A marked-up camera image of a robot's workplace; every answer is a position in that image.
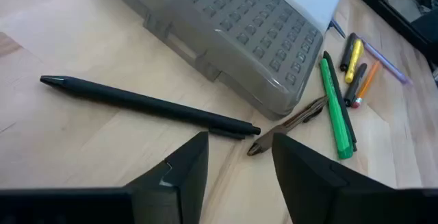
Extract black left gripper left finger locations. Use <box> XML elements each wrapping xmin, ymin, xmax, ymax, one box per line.
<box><xmin>125</xmin><ymin>131</ymin><xmax>210</xmax><ymax>224</ymax></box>

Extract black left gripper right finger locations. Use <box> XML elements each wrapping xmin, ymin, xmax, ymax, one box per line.
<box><xmin>272</xmin><ymin>133</ymin><xmax>398</xmax><ymax>224</ymax></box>

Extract brown clip pen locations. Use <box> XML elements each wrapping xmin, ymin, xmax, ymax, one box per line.
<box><xmin>246</xmin><ymin>95</ymin><xmax>329</xmax><ymax>157</ymax></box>

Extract thin dark pen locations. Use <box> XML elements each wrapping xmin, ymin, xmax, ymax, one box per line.
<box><xmin>322</xmin><ymin>50</ymin><xmax>358</xmax><ymax>152</ymax></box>

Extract green highlighter marker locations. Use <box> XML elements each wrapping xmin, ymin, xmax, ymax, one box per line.
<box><xmin>319</xmin><ymin>58</ymin><xmax>355</xmax><ymax>160</ymax></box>

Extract long matte black pen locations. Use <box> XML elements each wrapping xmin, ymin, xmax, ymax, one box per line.
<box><xmin>40</xmin><ymin>75</ymin><xmax>261</xmax><ymax>140</ymax></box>

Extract short black marker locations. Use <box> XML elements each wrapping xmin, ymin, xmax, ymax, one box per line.
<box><xmin>344</xmin><ymin>62</ymin><xmax>368</xmax><ymax>108</ymax></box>

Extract orange pencil with eraser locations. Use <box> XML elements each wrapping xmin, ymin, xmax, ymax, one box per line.
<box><xmin>351</xmin><ymin>60</ymin><xmax>382</xmax><ymax>109</ymax></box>

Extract yellow highlighter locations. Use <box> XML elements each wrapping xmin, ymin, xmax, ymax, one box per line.
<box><xmin>344</xmin><ymin>38</ymin><xmax>365</xmax><ymax>84</ymax></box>

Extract purple pen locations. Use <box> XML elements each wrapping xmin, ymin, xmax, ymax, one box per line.
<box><xmin>359</xmin><ymin>36</ymin><xmax>411</xmax><ymax>85</ymax></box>

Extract grey-lidded clear plastic supply box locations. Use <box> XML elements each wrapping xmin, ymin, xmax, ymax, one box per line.
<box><xmin>95</xmin><ymin>0</ymin><xmax>342</xmax><ymax>121</ymax></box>

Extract black metal table frame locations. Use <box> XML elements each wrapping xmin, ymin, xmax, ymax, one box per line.
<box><xmin>338</xmin><ymin>0</ymin><xmax>438</xmax><ymax>60</ymax></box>

